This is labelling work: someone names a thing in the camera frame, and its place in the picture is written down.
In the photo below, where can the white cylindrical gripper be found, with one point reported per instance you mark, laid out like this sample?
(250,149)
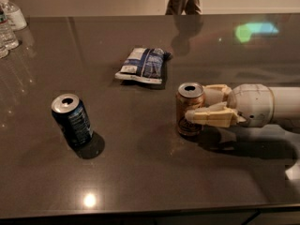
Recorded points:
(254,104)

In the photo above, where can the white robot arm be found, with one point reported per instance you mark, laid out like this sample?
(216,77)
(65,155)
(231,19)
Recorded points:
(286,107)

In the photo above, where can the dark blue soda can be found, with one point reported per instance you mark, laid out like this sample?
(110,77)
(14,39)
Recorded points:
(69,113)

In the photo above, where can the clear bottle at edge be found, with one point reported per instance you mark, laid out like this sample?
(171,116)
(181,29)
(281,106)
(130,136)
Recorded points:
(3,50)

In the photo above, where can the clear water bottle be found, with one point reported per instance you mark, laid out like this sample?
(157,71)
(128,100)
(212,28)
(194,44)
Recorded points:
(6,33)

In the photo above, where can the orange soda can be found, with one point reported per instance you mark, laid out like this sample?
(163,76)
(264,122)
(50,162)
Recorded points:
(189,96)

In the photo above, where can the person legs in background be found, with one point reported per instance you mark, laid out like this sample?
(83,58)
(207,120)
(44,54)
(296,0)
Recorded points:
(178,7)

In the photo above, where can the blue white chip bag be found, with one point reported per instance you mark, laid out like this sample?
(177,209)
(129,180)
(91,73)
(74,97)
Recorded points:
(143,65)

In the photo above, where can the hand sanitizer pump bottle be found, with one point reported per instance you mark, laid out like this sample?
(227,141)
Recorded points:
(14,15)

